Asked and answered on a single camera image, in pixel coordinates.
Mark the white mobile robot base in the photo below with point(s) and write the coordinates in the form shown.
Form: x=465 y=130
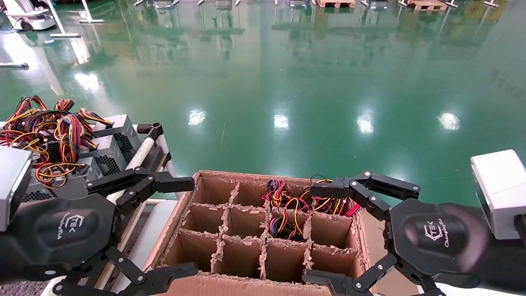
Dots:
x=35 y=20

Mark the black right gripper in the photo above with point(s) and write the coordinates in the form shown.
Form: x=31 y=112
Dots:
x=435 y=238

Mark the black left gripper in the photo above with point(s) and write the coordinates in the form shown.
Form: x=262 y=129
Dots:
x=61 y=234

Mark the white table leg pipe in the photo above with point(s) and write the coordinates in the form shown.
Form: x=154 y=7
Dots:
x=166 y=152

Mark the power supply in box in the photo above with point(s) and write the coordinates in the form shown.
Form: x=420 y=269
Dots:
x=324 y=203

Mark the long white rail pipe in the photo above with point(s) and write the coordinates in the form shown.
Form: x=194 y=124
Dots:
x=139 y=158

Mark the black pipe clamp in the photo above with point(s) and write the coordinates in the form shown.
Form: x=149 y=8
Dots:
x=154 y=130

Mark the grey metal power supply unit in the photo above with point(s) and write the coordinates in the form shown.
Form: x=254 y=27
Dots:
x=39 y=194
x=104 y=148
x=119 y=125
x=93 y=169

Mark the wooden pallet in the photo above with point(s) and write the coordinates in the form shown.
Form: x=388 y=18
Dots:
x=427 y=5
x=336 y=3

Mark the cardboard box with dividers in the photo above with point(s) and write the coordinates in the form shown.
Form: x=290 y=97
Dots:
x=246 y=222

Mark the white stand pole with foot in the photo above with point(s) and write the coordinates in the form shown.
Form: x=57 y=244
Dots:
x=65 y=35
x=91 y=20

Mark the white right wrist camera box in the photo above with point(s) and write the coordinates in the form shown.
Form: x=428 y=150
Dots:
x=499 y=193

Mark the grey felt table mat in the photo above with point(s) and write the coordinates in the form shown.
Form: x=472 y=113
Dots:
x=20 y=290

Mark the short white cross pipe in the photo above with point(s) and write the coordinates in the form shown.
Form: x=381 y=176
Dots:
x=160 y=202

